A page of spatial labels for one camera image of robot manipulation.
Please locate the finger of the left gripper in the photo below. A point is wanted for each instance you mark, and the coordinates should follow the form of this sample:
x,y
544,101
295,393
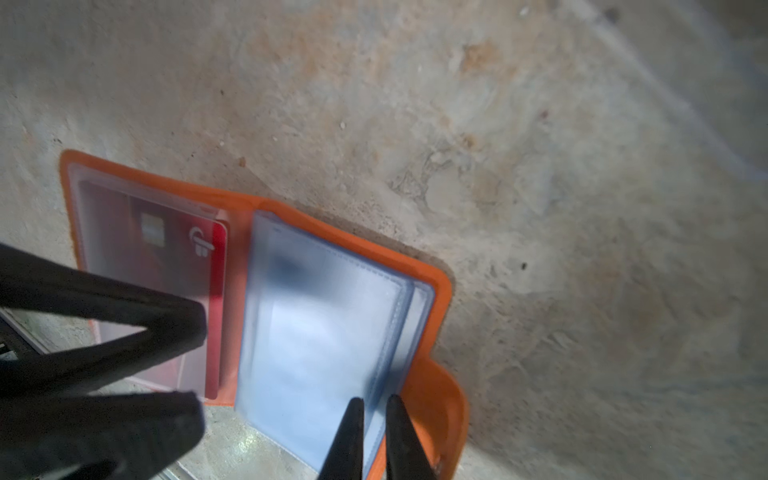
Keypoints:
x,y
130,436
158,326

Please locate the orange leather card holder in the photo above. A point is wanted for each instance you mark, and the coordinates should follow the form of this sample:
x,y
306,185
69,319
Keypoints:
x,y
312,317

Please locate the red VIP card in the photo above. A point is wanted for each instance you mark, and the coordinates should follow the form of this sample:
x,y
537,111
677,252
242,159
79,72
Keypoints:
x,y
135,240

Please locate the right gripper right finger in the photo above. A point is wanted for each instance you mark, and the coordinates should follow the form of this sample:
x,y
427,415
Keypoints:
x,y
405,456

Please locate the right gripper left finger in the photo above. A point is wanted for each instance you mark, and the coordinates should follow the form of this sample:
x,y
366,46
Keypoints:
x,y
344,460

